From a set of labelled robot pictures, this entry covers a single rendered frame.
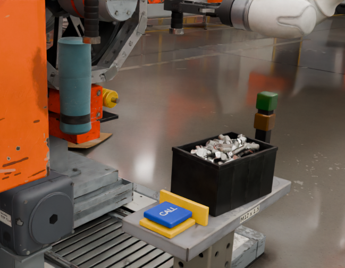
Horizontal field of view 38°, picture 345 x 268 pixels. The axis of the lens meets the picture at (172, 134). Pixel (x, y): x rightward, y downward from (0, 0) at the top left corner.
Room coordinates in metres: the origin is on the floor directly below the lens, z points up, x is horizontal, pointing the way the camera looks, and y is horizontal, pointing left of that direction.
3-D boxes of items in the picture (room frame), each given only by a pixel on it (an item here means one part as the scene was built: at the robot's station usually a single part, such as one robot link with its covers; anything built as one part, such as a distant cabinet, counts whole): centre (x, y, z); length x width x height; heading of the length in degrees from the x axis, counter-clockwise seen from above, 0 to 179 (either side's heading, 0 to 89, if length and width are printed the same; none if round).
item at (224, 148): (1.04, -0.12, 0.51); 0.20 x 0.14 x 0.13; 134
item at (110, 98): (1.67, 0.30, 0.51); 0.29 x 0.06 x 0.06; 52
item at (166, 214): (0.89, 0.00, 0.47); 0.07 x 0.07 x 0.02; 52
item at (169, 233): (0.89, 0.00, 0.46); 0.08 x 0.08 x 0.01; 52
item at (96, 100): (1.54, 0.32, 0.48); 0.16 x 0.12 x 0.17; 52
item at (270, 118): (1.18, -0.22, 0.59); 0.04 x 0.04 x 0.04; 52
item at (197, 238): (1.02, -0.10, 0.44); 0.43 x 0.17 x 0.03; 142
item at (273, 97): (1.18, -0.22, 0.64); 0.04 x 0.04 x 0.04; 52
